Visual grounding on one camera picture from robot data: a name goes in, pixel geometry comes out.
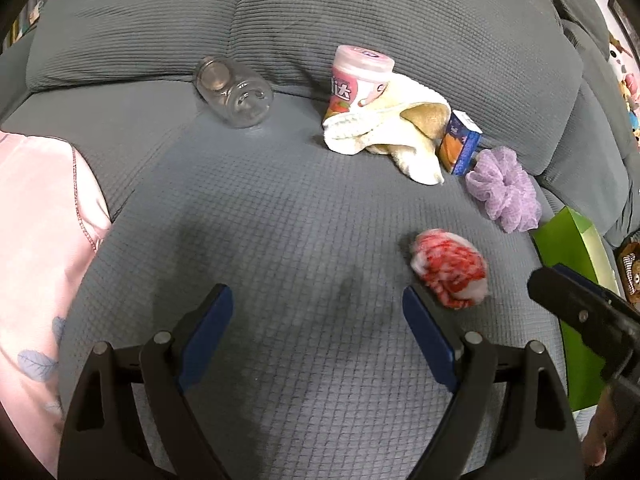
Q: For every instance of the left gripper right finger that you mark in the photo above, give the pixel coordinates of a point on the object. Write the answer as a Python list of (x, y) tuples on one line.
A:
[(535, 437)]

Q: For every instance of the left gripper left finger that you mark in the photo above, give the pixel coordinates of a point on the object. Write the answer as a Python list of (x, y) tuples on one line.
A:
[(103, 436)]

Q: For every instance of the red white pompom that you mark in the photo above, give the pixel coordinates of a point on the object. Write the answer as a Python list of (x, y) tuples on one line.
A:
[(451, 268)]

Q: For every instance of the purple scrunchie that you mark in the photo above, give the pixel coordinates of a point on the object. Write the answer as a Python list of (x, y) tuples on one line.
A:
[(500, 183)]

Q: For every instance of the blue orange tissue pack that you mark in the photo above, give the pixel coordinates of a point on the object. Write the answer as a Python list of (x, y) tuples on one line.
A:
[(459, 143)]

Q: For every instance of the brown snack packet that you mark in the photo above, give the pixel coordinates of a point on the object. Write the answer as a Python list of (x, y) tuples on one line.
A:
[(629, 267)]

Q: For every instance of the green cardboard box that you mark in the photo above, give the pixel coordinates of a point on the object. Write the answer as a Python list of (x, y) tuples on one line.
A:
[(572, 243)]

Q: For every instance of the pink floral clothing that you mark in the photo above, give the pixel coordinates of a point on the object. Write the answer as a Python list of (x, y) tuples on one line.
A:
[(53, 220)]

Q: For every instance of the colourful plush toys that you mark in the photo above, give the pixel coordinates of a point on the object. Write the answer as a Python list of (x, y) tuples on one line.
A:
[(626, 81)]

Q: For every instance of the cream yellow towel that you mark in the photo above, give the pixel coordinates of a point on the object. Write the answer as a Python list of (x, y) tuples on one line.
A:
[(405, 122)]

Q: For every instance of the grey fabric sofa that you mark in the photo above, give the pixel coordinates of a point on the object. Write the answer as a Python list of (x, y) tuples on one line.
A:
[(318, 376)]

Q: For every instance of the pink lidded canister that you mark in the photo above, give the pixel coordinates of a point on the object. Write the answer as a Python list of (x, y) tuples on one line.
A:
[(359, 76)]

